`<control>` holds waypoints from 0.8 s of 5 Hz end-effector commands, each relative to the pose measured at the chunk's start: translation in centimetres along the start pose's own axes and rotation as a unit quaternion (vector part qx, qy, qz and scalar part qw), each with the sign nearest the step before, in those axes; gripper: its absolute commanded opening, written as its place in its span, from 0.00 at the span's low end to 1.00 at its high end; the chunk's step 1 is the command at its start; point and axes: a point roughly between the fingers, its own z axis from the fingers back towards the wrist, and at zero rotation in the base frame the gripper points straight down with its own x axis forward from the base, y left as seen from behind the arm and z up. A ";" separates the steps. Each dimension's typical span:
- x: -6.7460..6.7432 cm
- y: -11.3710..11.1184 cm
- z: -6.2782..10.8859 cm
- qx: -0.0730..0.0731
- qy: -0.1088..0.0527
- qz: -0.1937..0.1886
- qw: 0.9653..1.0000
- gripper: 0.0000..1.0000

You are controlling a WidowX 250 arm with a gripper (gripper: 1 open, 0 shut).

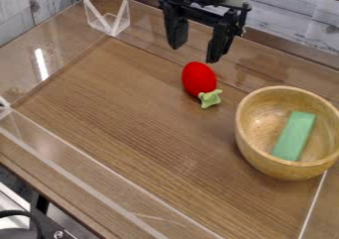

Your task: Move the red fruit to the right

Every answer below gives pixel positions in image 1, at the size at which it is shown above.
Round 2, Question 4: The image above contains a black table leg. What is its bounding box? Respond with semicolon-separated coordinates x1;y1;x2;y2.
37;195;50;214

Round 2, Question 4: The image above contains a wooden bowl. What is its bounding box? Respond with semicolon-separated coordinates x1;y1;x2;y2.
235;85;339;180

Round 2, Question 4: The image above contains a red plush strawberry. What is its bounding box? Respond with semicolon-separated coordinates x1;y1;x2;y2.
182;61;223;109

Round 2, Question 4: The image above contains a black cable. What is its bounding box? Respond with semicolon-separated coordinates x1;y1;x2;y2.
0;209;46;239

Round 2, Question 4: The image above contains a clear acrylic corner bracket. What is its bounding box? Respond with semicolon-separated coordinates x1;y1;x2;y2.
85;0;130;37

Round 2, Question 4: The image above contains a green rectangular block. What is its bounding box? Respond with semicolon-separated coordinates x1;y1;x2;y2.
271;111;317;162

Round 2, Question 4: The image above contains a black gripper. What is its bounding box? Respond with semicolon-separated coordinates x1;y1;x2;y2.
161;0;253;63

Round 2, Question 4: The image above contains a clear acrylic tray wall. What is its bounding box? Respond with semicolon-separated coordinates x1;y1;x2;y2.
0;97;223;239

